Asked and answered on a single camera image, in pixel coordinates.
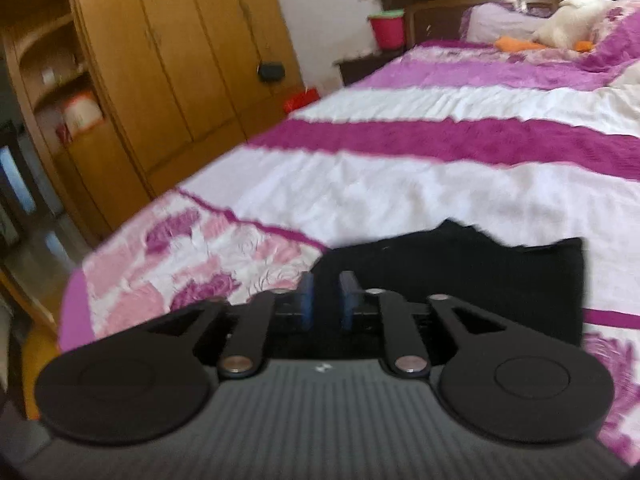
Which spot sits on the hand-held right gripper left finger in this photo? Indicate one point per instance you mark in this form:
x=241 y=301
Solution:
x=306 y=302

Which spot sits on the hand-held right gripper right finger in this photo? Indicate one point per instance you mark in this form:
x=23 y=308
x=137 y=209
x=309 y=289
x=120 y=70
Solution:
x=346 y=301

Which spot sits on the black garment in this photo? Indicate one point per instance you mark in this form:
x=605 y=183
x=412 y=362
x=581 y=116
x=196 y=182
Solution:
x=450 y=270

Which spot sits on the purple white striped bedspread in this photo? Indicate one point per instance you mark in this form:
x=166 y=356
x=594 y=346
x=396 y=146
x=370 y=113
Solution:
x=400 y=160

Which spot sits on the red bag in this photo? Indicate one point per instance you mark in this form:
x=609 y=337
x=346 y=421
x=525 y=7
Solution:
x=300 y=100

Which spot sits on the dark wooden nightstand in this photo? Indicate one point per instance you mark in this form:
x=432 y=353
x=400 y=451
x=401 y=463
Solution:
x=365 y=67

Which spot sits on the small black pouch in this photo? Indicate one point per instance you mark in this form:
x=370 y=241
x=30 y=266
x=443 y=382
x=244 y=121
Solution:
x=270 y=71

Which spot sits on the red bucket with green rim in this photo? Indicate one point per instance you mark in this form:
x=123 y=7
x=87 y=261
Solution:
x=386 y=30

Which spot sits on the wooden wardrobe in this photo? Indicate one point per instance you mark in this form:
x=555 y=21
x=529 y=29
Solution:
x=150 y=75

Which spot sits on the white and orange box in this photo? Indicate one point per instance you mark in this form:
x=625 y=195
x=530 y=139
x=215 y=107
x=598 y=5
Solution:
x=81 y=111

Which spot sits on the dark wooden headboard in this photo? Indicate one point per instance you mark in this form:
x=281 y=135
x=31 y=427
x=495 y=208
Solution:
x=450 y=5

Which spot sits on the lavender pillow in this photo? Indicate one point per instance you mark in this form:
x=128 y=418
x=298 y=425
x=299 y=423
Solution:
x=505 y=22

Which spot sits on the white plush duck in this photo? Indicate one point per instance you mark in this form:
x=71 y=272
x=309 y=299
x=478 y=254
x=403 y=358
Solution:
x=565 y=22

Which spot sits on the folded purple white quilt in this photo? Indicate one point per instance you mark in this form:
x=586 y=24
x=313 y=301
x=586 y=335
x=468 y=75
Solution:
x=617 y=35

